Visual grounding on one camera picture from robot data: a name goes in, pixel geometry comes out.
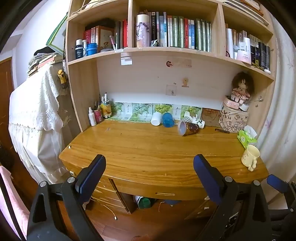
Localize wooden bookshelf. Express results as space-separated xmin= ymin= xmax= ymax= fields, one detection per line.
xmin=63 ymin=0 xmax=277 ymax=139

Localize pink round box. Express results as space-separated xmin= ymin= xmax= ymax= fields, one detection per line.
xmin=223 ymin=96 xmax=240 ymax=110

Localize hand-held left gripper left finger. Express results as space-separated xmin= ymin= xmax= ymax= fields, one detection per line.
xmin=26 ymin=154 xmax=107 ymax=241

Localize row of grape picture cards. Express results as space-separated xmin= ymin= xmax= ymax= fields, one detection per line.
xmin=108 ymin=101 xmax=203 ymax=123

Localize pink and white bottle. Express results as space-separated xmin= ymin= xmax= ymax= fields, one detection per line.
xmin=236 ymin=37 xmax=253 ymax=65

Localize pink towel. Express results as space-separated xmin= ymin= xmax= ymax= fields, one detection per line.
xmin=0 ymin=165 xmax=31 ymax=241

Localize brown cup with purple inside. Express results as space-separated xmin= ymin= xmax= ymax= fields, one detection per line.
xmin=177 ymin=120 xmax=200 ymax=137

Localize blue jar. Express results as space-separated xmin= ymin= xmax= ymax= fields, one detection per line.
xmin=86 ymin=43 xmax=98 ymax=56

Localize row of black boxes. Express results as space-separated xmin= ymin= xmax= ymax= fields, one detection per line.
xmin=250 ymin=41 xmax=271 ymax=71

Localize green framed picture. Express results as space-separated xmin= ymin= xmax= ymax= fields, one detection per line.
xmin=46 ymin=13 xmax=68 ymax=55

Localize red books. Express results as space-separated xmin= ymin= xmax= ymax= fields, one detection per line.
xmin=84 ymin=19 xmax=128 ymax=49

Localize dark blue bottle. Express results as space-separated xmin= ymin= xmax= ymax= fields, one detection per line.
xmin=75 ymin=39 xmax=84 ymax=60

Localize yellow pen holder with pens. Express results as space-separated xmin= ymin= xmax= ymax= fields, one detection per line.
xmin=99 ymin=92 xmax=113 ymax=119

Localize blue cup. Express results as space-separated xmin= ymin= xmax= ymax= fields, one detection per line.
xmin=162 ymin=112 xmax=174 ymax=128

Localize plain white cup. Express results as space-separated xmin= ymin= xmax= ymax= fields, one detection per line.
xmin=151 ymin=112 xmax=162 ymax=126

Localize green tissue pack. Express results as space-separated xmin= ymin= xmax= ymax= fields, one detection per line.
xmin=237 ymin=125 xmax=258 ymax=149

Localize row of books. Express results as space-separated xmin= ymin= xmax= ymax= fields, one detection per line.
xmin=139 ymin=10 xmax=212 ymax=53

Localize white cup with black print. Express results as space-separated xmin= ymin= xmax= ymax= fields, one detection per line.
xmin=192 ymin=117 xmax=206 ymax=129

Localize cream mug with feet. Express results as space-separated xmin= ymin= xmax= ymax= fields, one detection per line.
xmin=241 ymin=145 xmax=261 ymax=171

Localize white cable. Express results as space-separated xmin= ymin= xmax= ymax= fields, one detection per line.
xmin=91 ymin=197 xmax=118 ymax=220

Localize white spray bottle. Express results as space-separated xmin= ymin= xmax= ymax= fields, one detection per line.
xmin=88 ymin=107 xmax=97 ymax=127

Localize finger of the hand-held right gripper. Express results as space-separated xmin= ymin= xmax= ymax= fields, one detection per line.
xmin=267 ymin=174 xmax=289 ymax=194

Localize rag doll with brown hair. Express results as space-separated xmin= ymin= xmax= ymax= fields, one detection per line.
xmin=225 ymin=71 xmax=254 ymax=107

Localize yellow toy vehicle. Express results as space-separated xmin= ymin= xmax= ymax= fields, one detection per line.
xmin=57 ymin=69 xmax=68 ymax=84

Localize letter-print storage box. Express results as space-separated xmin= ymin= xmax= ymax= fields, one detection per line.
xmin=219 ymin=108 xmax=249 ymax=133

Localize white lace cloth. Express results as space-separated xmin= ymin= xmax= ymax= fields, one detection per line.
xmin=9 ymin=62 xmax=68 ymax=184

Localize white floral curtain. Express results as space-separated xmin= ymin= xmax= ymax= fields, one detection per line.
xmin=257 ymin=14 xmax=296 ymax=186

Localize stack of old books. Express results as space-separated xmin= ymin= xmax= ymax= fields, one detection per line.
xmin=27 ymin=47 xmax=64 ymax=78

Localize pink floral cylinder tube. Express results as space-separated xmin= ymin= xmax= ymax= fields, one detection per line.
xmin=135 ymin=14 xmax=151 ymax=48

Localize brown wooden plaque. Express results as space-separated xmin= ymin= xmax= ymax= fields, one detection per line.
xmin=200 ymin=108 xmax=223 ymax=127

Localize wooden desk with drawers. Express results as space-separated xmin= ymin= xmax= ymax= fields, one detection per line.
xmin=59 ymin=119 xmax=270 ymax=220

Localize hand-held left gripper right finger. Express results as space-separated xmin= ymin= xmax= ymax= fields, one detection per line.
xmin=193 ymin=154 xmax=274 ymax=241

